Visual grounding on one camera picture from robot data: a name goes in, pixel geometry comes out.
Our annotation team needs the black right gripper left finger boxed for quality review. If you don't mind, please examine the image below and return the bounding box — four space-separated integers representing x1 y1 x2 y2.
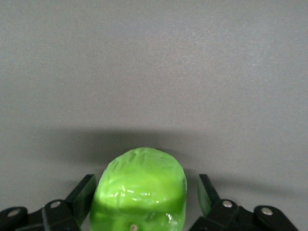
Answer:
0 174 97 231

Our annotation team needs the green apple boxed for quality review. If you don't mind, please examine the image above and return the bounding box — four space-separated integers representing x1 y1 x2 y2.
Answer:
90 147 188 231

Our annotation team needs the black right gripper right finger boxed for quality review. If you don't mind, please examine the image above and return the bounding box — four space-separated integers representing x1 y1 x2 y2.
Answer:
190 174 299 231

